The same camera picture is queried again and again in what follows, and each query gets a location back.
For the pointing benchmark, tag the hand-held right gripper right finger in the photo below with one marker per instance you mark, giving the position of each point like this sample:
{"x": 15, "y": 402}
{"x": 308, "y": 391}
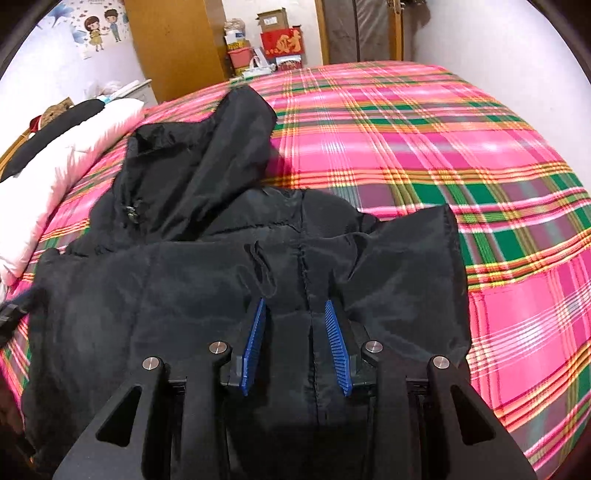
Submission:
{"x": 338, "y": 350}

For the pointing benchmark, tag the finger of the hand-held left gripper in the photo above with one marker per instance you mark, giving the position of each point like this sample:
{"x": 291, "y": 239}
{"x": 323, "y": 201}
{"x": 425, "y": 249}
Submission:
{"x": 16, "y": 316}

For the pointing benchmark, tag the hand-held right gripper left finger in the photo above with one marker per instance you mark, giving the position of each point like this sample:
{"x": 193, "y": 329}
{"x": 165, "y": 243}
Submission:
{"x": 253, "y": 350}

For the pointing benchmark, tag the black puffer jacket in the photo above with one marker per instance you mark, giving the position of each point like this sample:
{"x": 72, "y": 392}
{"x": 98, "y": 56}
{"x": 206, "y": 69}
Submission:
{"x": 184, "y": 277}

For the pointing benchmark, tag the white quilt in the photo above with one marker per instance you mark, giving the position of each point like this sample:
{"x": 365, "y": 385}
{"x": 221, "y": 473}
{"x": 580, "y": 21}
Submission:
{"x": 55, "y": 194}

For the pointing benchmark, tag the wooden headboard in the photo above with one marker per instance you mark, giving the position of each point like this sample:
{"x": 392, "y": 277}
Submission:
{"x": 11, "y": 150}

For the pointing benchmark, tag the pink plaid bed sheet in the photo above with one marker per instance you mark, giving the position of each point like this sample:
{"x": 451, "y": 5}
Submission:
{"x": 392, "y": 138}

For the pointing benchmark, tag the white bedside cabinet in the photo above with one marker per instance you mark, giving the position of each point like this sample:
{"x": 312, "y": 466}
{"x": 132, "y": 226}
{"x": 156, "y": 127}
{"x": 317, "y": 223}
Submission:
{"x": 138, "y": 92}

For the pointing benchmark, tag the white plastic bag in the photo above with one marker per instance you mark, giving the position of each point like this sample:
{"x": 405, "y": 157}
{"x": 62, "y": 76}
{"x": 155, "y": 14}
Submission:
{"x": 258, "y": 69}

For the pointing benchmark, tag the pink plastic container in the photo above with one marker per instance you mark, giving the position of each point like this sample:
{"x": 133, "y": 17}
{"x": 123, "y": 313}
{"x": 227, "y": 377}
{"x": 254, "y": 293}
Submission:
{"x": 239, "y": 57}

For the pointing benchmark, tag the red gift box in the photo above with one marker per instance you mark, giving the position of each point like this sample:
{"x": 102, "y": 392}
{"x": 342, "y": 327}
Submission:
{"x": 281, "y": 44}

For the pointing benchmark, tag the wooden wardrobe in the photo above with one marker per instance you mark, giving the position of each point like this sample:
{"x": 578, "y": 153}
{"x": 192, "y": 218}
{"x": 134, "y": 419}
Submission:
{"x": 175, "y": 46}

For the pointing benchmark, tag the grey door curtain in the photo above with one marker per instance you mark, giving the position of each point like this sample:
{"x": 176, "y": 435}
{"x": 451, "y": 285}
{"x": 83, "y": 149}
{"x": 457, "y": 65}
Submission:
{"x": 355, "y": 32}

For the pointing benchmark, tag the brown cardboard box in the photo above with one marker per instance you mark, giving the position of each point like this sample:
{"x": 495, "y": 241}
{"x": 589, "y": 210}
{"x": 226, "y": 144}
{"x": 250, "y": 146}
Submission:
{"x": 272, "y": 21}

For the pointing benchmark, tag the cartoon wall poster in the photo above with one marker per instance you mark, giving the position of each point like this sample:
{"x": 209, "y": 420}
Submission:
{"x": 99, "y": 32}

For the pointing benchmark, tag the wooden door frame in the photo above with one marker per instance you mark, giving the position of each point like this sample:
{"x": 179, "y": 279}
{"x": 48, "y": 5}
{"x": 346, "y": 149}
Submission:
{"x": 322, "y": 32}

